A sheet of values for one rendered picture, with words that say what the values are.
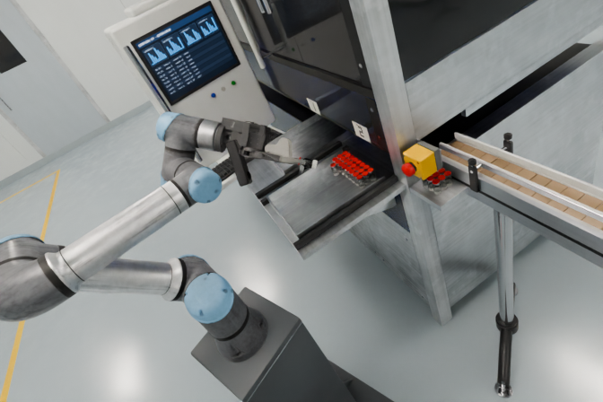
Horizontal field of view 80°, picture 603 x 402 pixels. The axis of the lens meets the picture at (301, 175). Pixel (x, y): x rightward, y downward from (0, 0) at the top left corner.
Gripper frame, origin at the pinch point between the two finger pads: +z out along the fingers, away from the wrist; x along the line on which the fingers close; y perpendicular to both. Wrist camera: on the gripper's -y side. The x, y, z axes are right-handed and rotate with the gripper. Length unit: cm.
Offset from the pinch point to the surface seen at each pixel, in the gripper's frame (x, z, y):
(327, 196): 35.0, 9.7, -11.3
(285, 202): 39.0, -4.5, -17.4
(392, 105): 12.4, 21.2, 19.8
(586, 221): -5, 66, 1
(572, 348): 56, 116, -52
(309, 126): 79, -5, 12
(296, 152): 64, -7, 0
